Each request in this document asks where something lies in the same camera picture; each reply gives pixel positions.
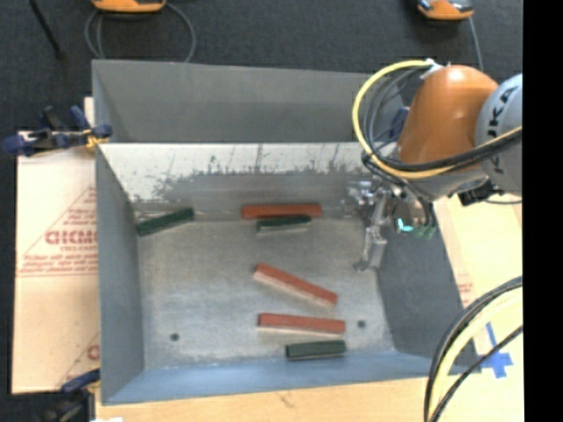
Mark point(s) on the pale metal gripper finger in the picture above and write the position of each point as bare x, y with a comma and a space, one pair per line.
364, 249
378, 253

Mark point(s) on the red-brown flat block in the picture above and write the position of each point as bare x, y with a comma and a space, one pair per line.
301, 322
281, 211
294, 283

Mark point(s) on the dark green flat block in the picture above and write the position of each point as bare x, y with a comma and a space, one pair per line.
283, 223
316, 350
165, 221

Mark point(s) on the grey metal bin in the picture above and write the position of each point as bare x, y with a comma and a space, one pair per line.
211, 279

